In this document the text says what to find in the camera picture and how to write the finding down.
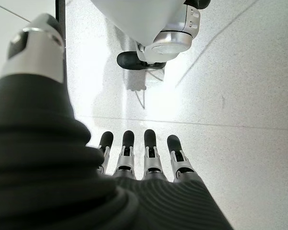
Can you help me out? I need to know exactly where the black silver robot left hand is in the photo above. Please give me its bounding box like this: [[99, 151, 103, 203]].
[[0, 13, 235, 230]]

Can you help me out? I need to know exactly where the black robot left foot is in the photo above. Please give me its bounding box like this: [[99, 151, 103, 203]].
[[117, 51, 168, 71]]

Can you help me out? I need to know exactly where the dark vertical cabinet trim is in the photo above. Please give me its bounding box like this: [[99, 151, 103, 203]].
[[55, 0, 68, 84]]

